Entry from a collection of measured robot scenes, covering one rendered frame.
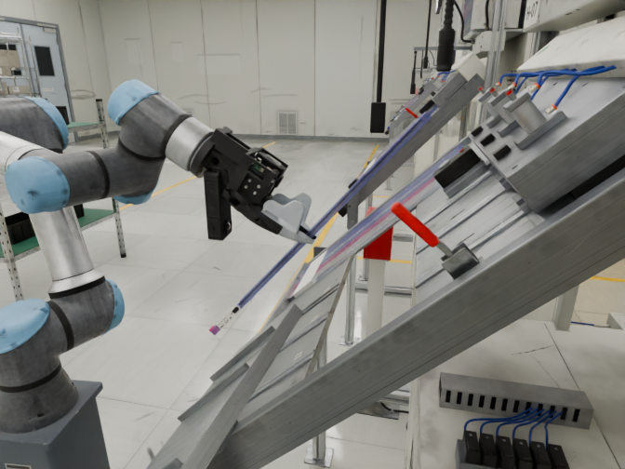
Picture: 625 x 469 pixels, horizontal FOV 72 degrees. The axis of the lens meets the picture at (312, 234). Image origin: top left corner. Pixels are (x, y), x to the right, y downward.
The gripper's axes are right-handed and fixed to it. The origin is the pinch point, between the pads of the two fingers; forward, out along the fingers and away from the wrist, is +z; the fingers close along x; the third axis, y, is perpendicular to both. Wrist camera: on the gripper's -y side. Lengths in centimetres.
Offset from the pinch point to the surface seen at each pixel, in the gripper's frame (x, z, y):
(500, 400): 9.8, 46.5, -8.8
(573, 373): 27, 64, -2
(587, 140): -17.1, 16.0, 31.5
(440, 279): -14.1, 15.4, 11.8
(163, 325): 115, -36, -139
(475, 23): 122, 6, 54
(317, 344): -8.3, 10.2, -9.0
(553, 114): -11.6, 13.6, 32.2
